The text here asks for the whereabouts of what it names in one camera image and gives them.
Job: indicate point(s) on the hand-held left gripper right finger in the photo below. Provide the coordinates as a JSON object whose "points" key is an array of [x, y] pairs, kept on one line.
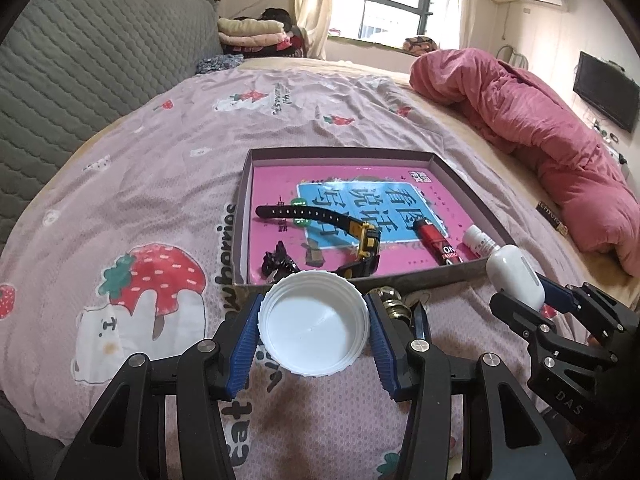
{"points": [[387, 350]]}

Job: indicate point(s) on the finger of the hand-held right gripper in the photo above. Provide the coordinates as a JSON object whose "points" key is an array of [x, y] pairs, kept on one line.
{"points": [[520, 317], [557, 295]]}

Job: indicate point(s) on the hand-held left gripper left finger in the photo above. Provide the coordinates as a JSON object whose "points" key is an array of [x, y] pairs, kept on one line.
{"points": [[245, 350]]}

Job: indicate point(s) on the white earbuds case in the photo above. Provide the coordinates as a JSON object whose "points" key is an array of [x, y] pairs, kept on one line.
{"points": [[515, 272]]}

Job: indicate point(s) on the black and gold bar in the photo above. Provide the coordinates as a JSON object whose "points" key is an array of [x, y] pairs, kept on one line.
{"points": [[421, 320]]}

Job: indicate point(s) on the round brass metal knob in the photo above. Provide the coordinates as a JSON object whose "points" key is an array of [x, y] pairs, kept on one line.
{"points": [[395, 305]]}

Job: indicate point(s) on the white plastic bottle cap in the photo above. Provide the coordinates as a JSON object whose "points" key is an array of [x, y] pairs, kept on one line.
{"points": [[310, 325]]}

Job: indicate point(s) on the shallow pink cardboard box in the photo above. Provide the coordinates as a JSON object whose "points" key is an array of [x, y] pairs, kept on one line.
{"points": [[450, 275]]}

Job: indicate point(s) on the white pill bottle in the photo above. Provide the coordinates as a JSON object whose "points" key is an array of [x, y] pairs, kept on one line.
{"points": [[480, 244]]}

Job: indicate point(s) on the black hair clip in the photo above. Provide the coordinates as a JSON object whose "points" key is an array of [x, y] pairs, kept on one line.
{"points": [[277, 260]]}

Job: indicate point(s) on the black and yellow wristwatch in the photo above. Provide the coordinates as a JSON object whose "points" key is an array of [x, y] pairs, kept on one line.
{"points": [[367, 245]]}

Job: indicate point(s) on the red lighter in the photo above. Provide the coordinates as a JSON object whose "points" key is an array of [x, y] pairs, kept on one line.
{"points": [[435, 240]]}

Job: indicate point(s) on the small black labelled case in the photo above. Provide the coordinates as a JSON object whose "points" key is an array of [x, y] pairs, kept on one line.
{"points": [[552, 217]]}

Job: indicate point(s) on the pink duvet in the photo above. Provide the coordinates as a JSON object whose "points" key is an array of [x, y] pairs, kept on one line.
{"points": [[525, 110]]}

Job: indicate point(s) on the pink strawberry printed blanket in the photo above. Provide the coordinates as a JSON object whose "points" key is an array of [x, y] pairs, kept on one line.
{"points": [[175, 160]]}

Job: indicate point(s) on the white metal chair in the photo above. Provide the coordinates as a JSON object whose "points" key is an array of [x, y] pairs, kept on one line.
{"points": [[515, 55]]}

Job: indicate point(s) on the brown patterned cloth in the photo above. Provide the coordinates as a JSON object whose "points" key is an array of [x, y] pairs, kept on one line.
{"points": [[420, 45]]}

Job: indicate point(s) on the dark patterned cloth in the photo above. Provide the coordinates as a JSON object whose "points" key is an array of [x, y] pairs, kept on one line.
{"points": [[220, 64]]}

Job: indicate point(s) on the cream curtain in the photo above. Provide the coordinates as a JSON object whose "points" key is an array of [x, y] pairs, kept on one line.
{"points": [[317, 10], [475, 5]]}

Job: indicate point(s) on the pink folded blanket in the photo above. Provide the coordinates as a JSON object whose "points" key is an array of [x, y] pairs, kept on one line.
{"points": [[255, 40]]}

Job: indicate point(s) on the beige folded blanket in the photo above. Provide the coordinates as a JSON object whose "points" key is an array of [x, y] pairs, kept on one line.
{"points": [[247, 26]]}

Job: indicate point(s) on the black garment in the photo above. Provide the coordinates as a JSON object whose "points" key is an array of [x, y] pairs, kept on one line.
{"points": [[277, 16]]}

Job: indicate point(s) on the grey quilted headboard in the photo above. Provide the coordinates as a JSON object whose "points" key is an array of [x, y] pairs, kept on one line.
{"points": [[75, 60]]}

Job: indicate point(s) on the dark framed window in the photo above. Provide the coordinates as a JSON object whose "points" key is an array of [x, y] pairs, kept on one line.
{"points": [[395, 0]]}

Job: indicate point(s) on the black wall television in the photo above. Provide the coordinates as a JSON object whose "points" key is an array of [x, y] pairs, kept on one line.
{"points": [[605, 90]]}

